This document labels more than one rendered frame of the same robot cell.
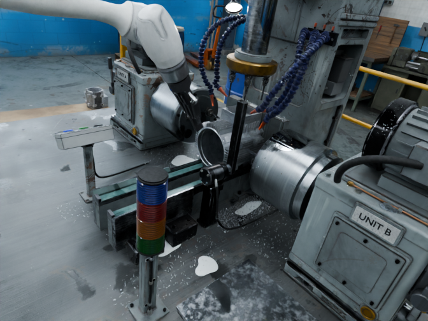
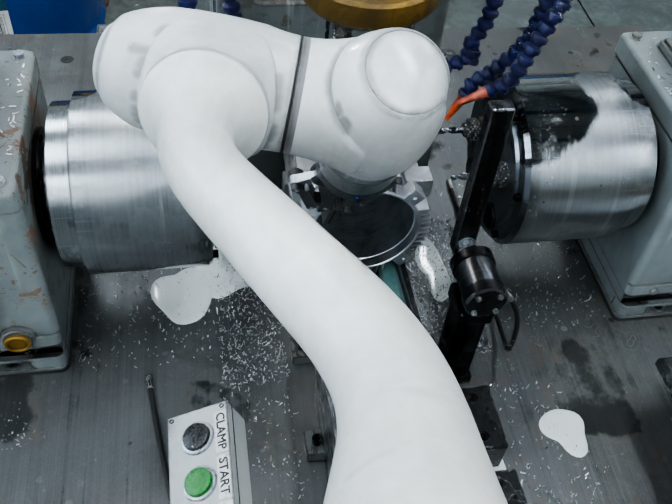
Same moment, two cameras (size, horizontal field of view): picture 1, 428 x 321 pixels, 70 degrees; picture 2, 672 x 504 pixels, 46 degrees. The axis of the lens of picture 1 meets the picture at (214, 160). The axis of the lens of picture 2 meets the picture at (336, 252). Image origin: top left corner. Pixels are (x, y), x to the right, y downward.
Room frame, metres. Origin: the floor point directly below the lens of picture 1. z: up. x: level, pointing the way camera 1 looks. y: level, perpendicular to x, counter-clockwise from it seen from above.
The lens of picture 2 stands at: (0.64, 0.68, 1.82)
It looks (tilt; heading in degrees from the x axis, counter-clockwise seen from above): 48 degrees down; 302
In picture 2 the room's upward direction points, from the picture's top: 6 degrees clockwise
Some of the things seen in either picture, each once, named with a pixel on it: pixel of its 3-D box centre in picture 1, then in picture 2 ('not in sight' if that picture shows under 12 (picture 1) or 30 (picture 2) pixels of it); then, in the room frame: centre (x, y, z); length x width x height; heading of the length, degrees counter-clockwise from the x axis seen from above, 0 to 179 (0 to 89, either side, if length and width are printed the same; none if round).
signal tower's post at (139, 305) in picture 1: (149, 251); not in sight; (0.48, 0.11, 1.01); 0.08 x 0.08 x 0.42; 46
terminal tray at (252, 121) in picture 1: (240, 118); not in sight; (1.10, -0.08, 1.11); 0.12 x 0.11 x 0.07; 135
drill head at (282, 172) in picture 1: (302, 178); (569, 156); (0.85, -0.29, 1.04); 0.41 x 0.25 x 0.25; 46
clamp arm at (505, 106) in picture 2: (235, 139); (480, 183); (0.89, -0.06, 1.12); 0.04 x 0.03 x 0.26; 136
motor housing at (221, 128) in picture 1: (229, 142); (353, 182); (1.08, -0.05, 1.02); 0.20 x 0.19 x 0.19; 135
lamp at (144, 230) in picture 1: (151, 221); not in sight; (0.48, 0.11, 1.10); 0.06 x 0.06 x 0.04
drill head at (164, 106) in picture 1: (178, 106); (102, 182); (1.33, 0.20, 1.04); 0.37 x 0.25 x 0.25; 46
